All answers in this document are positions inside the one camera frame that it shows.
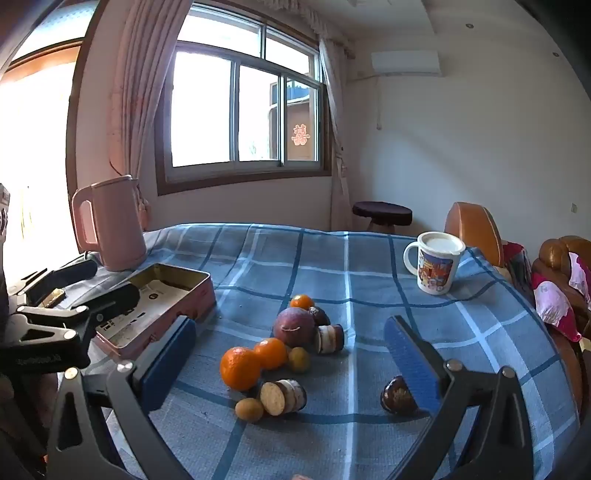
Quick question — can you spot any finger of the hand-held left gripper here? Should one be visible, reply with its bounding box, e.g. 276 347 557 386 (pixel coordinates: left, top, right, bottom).
9 258 99 305
18 284 139 342

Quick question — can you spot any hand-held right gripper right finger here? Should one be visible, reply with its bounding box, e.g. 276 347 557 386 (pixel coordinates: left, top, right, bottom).
384 316 534 480

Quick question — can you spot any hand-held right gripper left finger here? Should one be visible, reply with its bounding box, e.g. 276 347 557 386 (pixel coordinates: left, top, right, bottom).
46 316 197 480

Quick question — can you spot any pink metal tin box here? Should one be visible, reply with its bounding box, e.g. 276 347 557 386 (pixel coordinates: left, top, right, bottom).
95 263 217 358

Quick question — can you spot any large mandarin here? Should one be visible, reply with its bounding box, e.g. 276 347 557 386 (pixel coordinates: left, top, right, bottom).
220 346 263 392

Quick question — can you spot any yellow longan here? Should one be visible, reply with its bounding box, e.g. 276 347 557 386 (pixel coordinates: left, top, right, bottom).
288 346 310 374
235 398 264 422

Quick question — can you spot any medium mandarin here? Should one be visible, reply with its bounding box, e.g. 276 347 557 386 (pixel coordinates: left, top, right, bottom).
253 337 288 371

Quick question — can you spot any purple passion fruit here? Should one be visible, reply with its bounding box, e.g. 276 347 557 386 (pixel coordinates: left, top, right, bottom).
273 307 317 348

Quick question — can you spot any printed paper leaflet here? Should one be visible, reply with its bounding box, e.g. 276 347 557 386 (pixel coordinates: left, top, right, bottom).
99 277 192 344

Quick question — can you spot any pink electric kettle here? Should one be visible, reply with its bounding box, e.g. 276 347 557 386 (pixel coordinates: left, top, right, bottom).
71 174 148 272

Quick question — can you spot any blue checked tablecloth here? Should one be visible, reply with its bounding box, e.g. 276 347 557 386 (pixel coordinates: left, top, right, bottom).
81 223 580 480

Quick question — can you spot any white cartoon print mug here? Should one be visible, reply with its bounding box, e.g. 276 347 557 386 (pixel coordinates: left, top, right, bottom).
403 231 466 295

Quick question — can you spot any wooden framed balcony door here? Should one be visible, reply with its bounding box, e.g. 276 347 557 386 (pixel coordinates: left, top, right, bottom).
0 39 93 278

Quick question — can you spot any pink red cloth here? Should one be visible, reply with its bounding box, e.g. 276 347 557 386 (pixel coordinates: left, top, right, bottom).
501 242 536 305

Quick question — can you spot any dark round stool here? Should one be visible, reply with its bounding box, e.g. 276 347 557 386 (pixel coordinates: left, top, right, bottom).
352 201 413 234

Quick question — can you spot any pink floral cushion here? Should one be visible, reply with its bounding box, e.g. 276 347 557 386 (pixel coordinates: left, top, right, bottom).
568 251 591 305
531 272 583 342

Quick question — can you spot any brown leather sofa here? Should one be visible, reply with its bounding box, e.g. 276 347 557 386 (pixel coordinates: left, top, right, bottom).
531 235 591 342

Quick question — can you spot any pink curtain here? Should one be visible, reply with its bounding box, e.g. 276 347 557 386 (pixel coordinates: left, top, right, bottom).
107 0 192 232

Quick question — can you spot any sliding glass window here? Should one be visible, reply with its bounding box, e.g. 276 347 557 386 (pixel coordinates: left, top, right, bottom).
154 2 333 197

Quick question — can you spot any pale sheer curtain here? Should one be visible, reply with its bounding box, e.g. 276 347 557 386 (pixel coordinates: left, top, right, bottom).
318 37 354 232

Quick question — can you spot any white air conditioner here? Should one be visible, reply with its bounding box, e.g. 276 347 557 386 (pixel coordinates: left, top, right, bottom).
370 50 441 77

